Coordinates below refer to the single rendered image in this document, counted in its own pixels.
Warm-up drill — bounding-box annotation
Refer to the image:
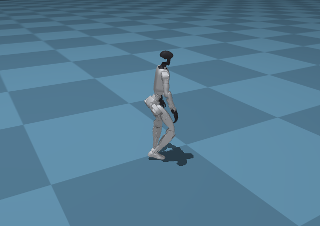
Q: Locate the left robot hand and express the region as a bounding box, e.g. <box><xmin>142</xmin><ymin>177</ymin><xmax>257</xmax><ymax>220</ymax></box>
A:
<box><xmin>159</xmin><ymin>95</ymin><xmax>166</xmax><ymax>108</ymax></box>

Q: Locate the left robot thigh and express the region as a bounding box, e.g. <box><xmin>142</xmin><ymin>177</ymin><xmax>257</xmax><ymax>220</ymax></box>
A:
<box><xmin>144</xmin><ymin>98</ymin><xmax>163</xmax><ymax>127</ymax></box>

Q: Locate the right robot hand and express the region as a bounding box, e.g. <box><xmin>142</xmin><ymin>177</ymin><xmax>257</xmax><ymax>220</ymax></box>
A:
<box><xmin>171</xmin><ymin>109</ymin><xmax>178</xmax><ymax>123</ymax></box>

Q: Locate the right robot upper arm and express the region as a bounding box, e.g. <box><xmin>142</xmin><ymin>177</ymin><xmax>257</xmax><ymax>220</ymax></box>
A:
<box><xmin>161</xmin><ymin>72</ymin><xmax>170</xmax><ymax>98</ymax></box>

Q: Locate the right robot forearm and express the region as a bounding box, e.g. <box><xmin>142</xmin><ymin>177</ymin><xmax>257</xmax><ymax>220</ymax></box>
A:
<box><xmin>166</xmin><ymin>91</ymin><xmax>176</xmax><ymax>111</ymax></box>

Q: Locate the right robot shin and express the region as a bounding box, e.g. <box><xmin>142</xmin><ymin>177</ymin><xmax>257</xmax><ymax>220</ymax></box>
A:
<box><xmin>153</xmin><ymin>130</ymin><xmax>175</xmax><ymax>154</ymax></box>

